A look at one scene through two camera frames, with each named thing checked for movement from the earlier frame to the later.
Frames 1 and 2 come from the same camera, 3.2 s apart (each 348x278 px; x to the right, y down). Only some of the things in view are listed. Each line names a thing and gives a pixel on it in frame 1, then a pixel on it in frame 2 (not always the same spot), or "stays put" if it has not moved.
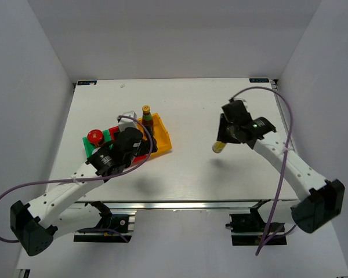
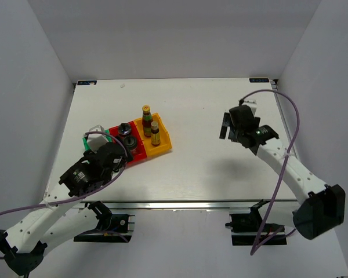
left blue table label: x=87 y=83 stays put
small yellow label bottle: x=218 y=146 -> x=155 y=138
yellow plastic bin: x=160 y=134 stays put
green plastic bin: x=89 y=147 stays put
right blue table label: x=263 y=80 stays put
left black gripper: x=145 y=147 -> x=120 y=162
